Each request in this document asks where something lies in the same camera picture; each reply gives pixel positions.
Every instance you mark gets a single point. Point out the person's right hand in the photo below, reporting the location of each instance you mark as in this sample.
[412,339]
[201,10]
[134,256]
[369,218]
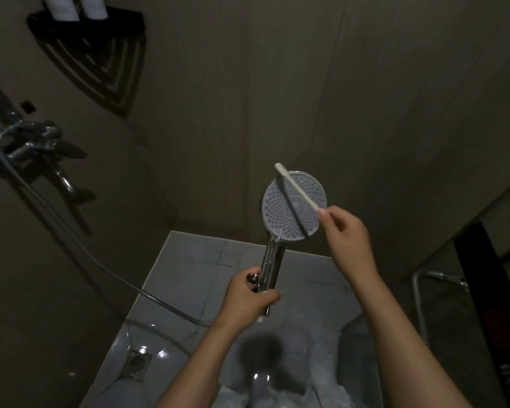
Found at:
[350,246]

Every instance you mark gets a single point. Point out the person's left hand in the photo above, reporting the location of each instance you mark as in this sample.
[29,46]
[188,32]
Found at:
[242,308]

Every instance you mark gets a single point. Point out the round chrome shower head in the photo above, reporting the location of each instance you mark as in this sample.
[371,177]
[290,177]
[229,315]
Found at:
[280,216]

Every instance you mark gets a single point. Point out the white toothbrush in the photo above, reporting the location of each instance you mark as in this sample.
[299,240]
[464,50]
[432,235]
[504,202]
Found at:
[299,189]

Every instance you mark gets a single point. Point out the person's left forearm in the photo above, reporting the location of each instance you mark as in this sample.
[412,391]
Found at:
[195,373]

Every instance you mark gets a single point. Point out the chrome shower mixer faucet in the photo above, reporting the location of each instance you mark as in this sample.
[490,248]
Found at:
[29,142]

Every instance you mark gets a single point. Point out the metal floor drain grate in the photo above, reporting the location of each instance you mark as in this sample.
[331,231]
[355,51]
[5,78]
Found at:
[136,365]

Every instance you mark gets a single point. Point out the white striped shirt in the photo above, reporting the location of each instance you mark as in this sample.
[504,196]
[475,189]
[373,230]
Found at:
[323,399]

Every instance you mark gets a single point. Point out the black printed door strip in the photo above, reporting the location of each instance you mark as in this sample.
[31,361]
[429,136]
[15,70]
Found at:
[480,276]

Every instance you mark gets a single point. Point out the black corner shelf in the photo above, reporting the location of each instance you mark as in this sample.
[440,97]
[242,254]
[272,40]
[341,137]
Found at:
[123,23]

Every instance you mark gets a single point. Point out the dark pump bottle white label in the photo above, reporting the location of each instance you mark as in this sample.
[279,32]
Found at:
[93,6]
[61,7]

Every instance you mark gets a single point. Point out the black rail wall bracket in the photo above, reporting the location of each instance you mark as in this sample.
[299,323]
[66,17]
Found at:
[28,107]

